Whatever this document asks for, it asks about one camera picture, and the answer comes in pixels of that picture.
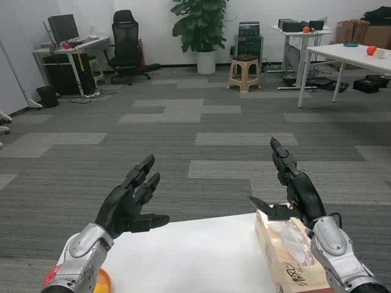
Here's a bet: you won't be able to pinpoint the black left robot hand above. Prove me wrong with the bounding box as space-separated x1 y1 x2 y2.
95 154 170 240

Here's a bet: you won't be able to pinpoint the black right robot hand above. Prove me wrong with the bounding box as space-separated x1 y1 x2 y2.
247 136 327 228

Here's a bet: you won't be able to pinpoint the orange beige tissue box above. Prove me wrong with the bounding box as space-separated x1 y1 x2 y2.
255 201 332 293

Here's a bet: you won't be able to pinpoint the orange plastic plate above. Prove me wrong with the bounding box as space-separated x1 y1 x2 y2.
96 268 113 293

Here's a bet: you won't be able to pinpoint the black equipment bag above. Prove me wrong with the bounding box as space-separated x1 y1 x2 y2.
305 76 349 92

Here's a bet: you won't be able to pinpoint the black trash bin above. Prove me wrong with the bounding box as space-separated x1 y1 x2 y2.
35 85 60 109

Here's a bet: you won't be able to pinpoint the black hard case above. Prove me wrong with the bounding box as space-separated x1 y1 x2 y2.
353 74 390 94

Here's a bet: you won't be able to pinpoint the beige plastic stool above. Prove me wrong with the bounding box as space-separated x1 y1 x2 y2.
228 54 262 93

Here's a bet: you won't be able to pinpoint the small beige stool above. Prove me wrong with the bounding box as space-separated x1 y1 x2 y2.
88 57 106 86

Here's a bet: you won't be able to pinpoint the black cabinet under desk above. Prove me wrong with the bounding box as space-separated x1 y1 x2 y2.
42 53 97 96

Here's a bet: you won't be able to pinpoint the white chair base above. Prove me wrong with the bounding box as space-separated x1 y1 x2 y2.
0 110 13 147

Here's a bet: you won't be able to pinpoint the large white table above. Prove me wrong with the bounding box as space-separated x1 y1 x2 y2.
298 43 391 108

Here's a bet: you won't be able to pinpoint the yellow hanging strip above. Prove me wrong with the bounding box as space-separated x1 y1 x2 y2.
75 47 85 73

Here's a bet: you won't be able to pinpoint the green black cabinet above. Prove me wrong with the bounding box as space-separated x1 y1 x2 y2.
234 21 264 63

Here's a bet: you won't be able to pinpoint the white room divider panel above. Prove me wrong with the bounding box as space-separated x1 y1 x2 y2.
0 39 43 115

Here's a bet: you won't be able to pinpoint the white standing desk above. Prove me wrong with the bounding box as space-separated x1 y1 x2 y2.
270 24 333 91

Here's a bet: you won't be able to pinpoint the black office chair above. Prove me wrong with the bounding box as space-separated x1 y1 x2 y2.
103 10 162 86

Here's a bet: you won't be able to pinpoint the white desk with monitor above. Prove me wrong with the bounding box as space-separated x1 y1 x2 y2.
32 36 111 98

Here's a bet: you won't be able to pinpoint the black boxes on desk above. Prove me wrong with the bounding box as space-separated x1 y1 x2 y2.
277 18 324 32

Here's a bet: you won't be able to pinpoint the brown cardboard boxes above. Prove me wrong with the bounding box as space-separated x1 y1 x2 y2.
335 18 391 49

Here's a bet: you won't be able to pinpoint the black computer monitor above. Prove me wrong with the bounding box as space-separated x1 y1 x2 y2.
47 13 80 46

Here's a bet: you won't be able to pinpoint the black bag on cardboard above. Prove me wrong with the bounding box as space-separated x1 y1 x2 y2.
364 6 391 22

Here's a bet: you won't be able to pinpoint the green potted plant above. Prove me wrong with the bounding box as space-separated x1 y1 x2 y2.
170 0 230 53

